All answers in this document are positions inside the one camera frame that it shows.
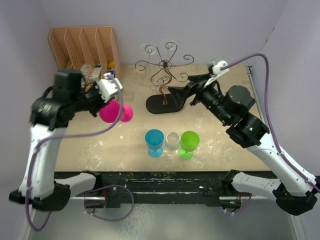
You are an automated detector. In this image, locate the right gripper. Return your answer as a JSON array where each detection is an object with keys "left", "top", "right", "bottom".
[{"left": 168, "top": 72, "right": 232, "bottom": 125}]

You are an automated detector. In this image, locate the pink plastic wine glass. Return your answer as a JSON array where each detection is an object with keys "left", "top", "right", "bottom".
[{"left": 99, "top": 100, "right": 134, "bottom": 123}]

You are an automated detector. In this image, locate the clear short wine glass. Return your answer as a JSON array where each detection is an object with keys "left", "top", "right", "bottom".
[{"left": 160, "top": 39, "right": 178, "bottom": 62}]

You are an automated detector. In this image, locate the clear tall flute glass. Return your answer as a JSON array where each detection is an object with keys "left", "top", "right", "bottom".
[{"left": 140, "top": 43, "right": 157, "bottom": 64}]

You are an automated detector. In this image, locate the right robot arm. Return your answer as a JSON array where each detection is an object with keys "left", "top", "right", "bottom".
[{"left": 168, "top": 74, "right": 320, "bottom": 216}]

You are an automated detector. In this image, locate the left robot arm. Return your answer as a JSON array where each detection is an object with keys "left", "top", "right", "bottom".
[{"left": 9, "top": 69, "right": 111, "bottom": 212}]

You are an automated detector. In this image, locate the metal wine glass rack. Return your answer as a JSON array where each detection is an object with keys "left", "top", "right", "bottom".
[{"left": 134, "top": 47, "right": 188, "bottom": 115}]

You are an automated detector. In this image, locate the green plastic wine glass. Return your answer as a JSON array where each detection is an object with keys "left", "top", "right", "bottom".
[{"left": 178, "top": 131, "right": 200, "bottom": 160}]

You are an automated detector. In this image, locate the clear front wine glass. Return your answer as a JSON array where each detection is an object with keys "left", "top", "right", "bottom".
[{"left": 164, "top": 132, "right": 180, "bottom": 160}]

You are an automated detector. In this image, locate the blue plastic wine glass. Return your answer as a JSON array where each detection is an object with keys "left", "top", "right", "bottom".
[{"left": 144, "top": 129, "right": 165, "bottom": 158}]

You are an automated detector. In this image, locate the white medicine box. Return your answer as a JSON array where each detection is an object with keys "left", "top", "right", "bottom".
[{"left": 88, "top": 67, "right": 102, "bottom": 83}]

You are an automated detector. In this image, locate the white blister pack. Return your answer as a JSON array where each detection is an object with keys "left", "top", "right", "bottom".
[{"left": 80, "top": 63, "right": 89, "bottom": 76}]

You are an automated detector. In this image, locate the blue white box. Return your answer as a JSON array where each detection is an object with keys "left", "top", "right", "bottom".
[{"left": 106, "top": 70, "right": 116, "bottom": 78}]

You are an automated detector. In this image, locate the yellow small object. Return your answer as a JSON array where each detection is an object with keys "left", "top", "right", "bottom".
[{"left": 107, "top": 60, "right": 115, "bottom": 69}]

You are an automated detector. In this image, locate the peach plastic file organizer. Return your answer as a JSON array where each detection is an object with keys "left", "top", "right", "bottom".
[{"left": 48, "top": 26, "right": 122, "bottom": 78}]

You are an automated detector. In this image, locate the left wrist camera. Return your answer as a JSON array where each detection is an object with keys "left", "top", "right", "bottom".
[{"left": 97, "top": 72, "right": 123, "bottom": 103}]

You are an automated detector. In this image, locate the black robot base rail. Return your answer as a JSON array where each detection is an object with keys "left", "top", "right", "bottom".
[{"left": 42, "top": 170, "right": 291, "bottom": 208}]

